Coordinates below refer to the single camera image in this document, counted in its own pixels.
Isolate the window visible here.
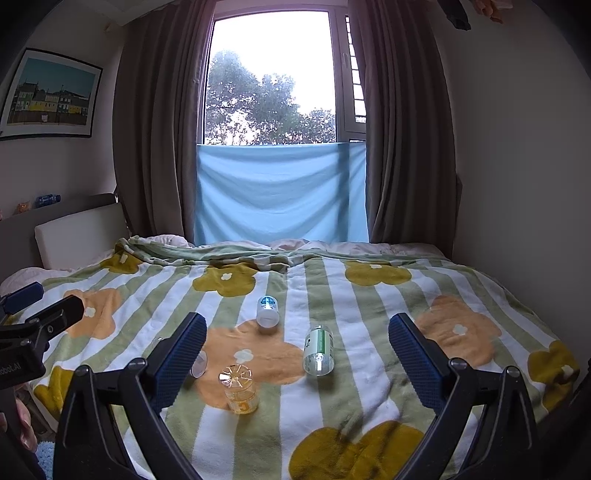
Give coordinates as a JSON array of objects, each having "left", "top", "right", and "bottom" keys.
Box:
[{"left": 202, "top": 8, "right": 369, "bottom": 147}]

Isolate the dark hanging garment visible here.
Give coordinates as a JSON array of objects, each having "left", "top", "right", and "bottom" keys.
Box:
[{"left": 436, "top": 0, "right": 472, "bottom": 31}]

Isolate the striped floral blanket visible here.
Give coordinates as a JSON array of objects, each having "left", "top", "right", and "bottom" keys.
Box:
[{"left": 0, "top": 236, "right": 581, "bottom": 480}]

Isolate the pink hanging item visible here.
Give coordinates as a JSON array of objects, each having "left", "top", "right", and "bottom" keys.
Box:
[{"left": 477, "top": 0, "right": 507, "bottom": 25}]

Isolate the light blue cloth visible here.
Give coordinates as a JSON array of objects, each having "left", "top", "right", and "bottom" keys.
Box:
[{"left": 194, "top": 141, "right": 370, "bottom": 244}]

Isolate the orange label clear bottle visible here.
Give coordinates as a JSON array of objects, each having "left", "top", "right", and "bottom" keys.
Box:
[{"left": 218, "top": 364, "right": 258, "bottom": 415}]

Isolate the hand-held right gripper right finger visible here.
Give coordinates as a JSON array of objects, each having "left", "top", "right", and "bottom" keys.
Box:
[{"left": 388, "top": 312, "right": 539, "bottom": 480}]

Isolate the white bottle blue cap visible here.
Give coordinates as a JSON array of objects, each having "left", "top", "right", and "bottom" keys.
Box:
[{"left": 256, "top": 295, "right": 280, "bottom": 331}]

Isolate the framed houses picture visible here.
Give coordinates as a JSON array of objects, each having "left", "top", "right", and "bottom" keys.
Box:
[{"left": 0, "top": 47, "right": 104, "bottom": 141}]

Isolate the grey headboard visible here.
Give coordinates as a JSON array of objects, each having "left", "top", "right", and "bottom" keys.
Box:
[{"left": 0, "top": 193, "right": 136, "bottom": 283}]

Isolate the clear cup with green label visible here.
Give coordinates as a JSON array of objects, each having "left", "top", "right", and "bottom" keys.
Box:
[{"left": 302, "top": 324, "right": 335, "bottom": 377}]

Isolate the clear glass cup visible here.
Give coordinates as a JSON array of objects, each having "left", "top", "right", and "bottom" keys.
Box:
[{"left": 157, "top": 337, "right": 208, "bottom": 377}]

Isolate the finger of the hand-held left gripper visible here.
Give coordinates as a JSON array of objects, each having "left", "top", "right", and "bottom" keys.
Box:
[
  {"left": 0, "top": 294, "right": 86, "bottom": 356},
  {"left": 0, "top": 281, "right": 45, "bottom": 319}
]

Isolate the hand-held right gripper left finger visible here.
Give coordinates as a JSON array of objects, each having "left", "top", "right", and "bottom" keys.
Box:
[{"left": 53, "top": 312, "right": 208, "bottom": 480}]

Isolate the brown curtain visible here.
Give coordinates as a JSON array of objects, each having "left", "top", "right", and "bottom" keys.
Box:
[
  {"left": 113, "top": 0, "right": 219, "bottom": 246},
  {"left": 346, "top": 0, "right": 465, "bottom": 259}
]

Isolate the white headboard cushion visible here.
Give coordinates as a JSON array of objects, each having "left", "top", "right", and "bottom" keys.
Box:
[{"left": 34, "top": 203, "right": 131, "bottom": 271}]

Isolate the person's left hand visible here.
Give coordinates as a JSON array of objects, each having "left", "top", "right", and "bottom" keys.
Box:
[{"left": 0, "top": 396, "right": 38, "bottom": 449}]

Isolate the blue fluffy rug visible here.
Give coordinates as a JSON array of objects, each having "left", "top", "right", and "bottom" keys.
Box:
[{"left": 34, "top": 440, "right": 61, "bottom": 480}]

